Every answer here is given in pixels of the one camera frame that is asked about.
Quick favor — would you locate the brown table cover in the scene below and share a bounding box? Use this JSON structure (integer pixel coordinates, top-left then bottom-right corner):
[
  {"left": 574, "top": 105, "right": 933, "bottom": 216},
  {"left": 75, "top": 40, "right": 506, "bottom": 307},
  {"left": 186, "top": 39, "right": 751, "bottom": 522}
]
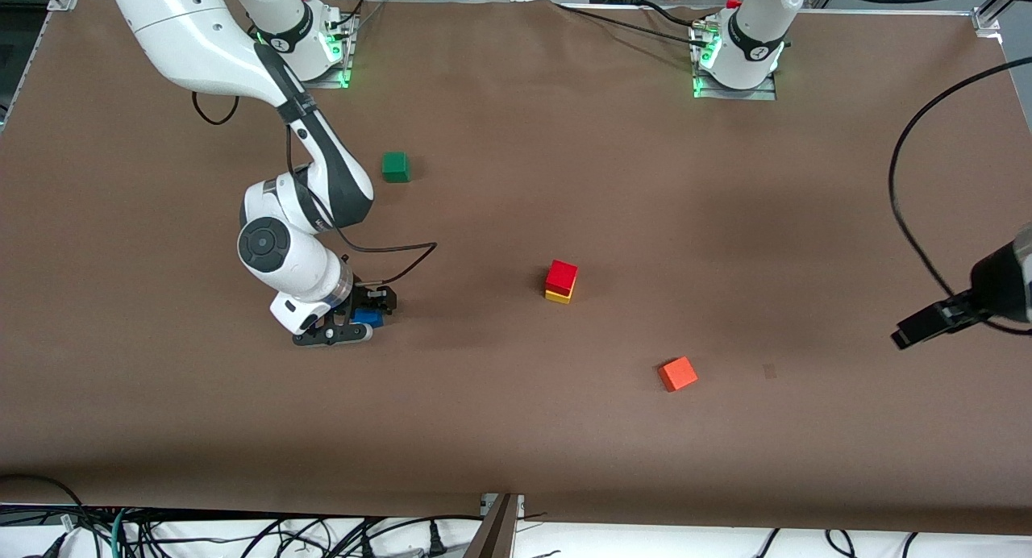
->
[{"left": 0, "top": 0, "right": 1032, "bottom": 535}]

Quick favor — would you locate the black looped cable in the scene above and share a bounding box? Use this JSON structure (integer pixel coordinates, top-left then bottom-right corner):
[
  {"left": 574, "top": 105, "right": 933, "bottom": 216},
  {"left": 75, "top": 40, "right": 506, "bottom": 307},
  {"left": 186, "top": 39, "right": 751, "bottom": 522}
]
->
[{"left": 0, "top": 473, "right": 89, "bottom": 535}]

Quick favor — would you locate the orange block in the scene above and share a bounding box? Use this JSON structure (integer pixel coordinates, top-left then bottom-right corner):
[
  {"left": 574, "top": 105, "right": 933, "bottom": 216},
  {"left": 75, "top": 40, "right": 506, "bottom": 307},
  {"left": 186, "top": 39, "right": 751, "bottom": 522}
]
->
[{"left": 658, "top": 356, "right": 699, "bottom": 393}]

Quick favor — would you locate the black cable tangle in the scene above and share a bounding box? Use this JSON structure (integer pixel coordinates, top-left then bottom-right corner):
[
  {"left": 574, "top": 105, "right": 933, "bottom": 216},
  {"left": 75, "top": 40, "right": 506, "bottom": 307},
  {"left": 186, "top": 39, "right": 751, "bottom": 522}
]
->
[{"left": 0, "top": 506, "right": 485, "bottom": 558}]

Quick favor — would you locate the black cable on table cover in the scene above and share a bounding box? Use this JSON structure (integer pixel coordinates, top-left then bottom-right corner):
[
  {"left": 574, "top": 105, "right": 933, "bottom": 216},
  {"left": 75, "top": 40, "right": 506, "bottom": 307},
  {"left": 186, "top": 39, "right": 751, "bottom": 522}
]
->
[{"left": 552, "top": 0, "right": 714, "bottom": 47}]

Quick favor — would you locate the red block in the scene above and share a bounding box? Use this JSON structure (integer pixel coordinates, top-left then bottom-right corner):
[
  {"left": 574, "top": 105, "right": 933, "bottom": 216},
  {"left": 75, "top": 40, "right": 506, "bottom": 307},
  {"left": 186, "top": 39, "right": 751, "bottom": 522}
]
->
[{"left": 545, "top": 260, "right": 579, "bottom": 295}]

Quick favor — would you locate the metal frame strut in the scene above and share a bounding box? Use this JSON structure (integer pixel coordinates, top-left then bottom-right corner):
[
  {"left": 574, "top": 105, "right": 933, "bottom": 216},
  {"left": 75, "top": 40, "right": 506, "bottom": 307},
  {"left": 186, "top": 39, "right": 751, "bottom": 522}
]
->
[{"left": 464, "top": 493, "right": 525, "bottom": 558}]

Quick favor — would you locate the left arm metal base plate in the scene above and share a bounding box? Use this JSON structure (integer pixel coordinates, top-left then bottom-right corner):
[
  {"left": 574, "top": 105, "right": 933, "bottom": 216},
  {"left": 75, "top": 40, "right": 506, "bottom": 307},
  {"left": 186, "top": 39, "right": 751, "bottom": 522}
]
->
[{"left": 692, "top": 22, "right": 777, "bottom": 101}]

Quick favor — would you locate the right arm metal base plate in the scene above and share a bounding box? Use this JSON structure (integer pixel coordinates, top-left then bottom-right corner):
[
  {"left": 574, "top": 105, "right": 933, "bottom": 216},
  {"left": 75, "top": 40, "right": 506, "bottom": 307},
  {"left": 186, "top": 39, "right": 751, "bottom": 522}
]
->
[{"left": 302, "top": 14, "right": 356, "bottom": 90}]

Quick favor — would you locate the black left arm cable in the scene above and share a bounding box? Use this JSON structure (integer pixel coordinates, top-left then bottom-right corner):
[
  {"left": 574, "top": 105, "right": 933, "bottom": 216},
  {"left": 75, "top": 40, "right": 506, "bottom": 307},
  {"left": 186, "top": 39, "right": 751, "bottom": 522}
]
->
[{"left": 826, "top": 0, "right": 1032, "bottom": 337}]

